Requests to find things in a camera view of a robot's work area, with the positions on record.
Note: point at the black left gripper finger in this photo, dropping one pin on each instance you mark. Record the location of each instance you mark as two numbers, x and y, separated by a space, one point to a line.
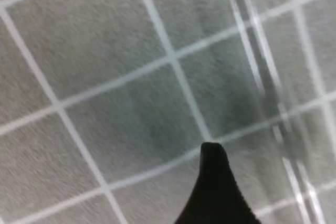
216 197

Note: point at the clear glass test tube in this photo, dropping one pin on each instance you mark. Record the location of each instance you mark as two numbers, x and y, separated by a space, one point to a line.
272 99

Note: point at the grey grid tablecloth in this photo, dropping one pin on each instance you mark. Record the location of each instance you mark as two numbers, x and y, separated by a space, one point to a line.
105 105

